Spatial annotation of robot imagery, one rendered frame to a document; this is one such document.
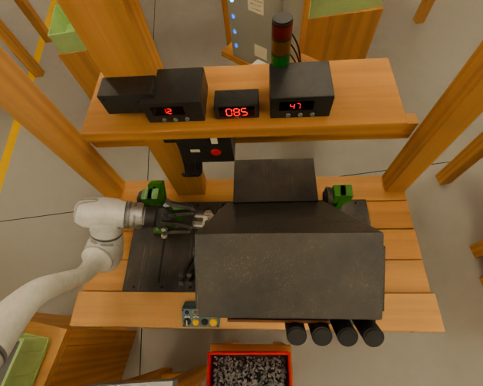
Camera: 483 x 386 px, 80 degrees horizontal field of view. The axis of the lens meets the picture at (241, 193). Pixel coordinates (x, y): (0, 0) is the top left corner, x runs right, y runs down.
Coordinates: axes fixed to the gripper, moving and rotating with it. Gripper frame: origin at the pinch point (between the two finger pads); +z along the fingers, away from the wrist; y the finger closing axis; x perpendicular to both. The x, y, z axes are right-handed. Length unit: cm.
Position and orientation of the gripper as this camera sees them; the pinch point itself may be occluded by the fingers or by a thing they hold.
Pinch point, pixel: (203, 220)
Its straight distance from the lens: 104.9
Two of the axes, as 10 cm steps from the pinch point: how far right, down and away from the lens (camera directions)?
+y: 1.8, -9.4, -3.1
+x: -2.3, -3.4, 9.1
